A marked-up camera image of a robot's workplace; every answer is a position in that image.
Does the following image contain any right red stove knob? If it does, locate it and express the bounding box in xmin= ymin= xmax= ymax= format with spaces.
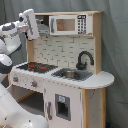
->
xmin=31 ymin=81 xmax=37 ymax=88

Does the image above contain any grey range hood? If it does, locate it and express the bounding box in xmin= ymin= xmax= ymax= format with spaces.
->
xmin=36 ymin=19 xmax=49 ymax=35

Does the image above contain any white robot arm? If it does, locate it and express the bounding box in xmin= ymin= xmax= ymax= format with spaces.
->
xmin=0 ymin=9 xmax=49 ymax=128

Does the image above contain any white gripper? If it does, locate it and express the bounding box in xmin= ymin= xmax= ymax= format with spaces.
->
xmin=19 ymin=9 xmax=39 ymax=40

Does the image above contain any white cupboard door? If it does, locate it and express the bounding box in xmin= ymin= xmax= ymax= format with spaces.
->
xmin=45 ymin=82 xmax=82 ymax=128

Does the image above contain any white toy microwave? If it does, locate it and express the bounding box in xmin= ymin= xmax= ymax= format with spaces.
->
xmin=49 ymin=14 xmax=93 ymax=35

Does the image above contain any grey toy sink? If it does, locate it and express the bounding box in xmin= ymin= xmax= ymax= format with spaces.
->
xmin=53 ymin=68 xmax=93 ymax=81

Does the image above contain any red stove knob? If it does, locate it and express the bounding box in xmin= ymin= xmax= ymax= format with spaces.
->
xmin=31 ymin=81 xmax=37 ymax=88
xmin=12 ymin=76 xmax=19 ymax=84

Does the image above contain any wooden toy kitchen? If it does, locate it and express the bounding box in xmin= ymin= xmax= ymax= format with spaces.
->
xmin=9 ymin=11 xmax=114 ymax=128

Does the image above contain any left red stove knob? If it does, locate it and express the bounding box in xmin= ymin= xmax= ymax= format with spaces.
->
xmin=12 ymin=76 xmax=19 ymax=84

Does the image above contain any black toy stovetop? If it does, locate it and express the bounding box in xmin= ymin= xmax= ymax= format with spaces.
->
xmin=19 ymin=62 xmax=56 ymax=74

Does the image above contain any black toy faucet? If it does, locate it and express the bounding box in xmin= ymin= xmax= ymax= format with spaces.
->
xmin=76 ymin=51 xmax=94 ymax=70

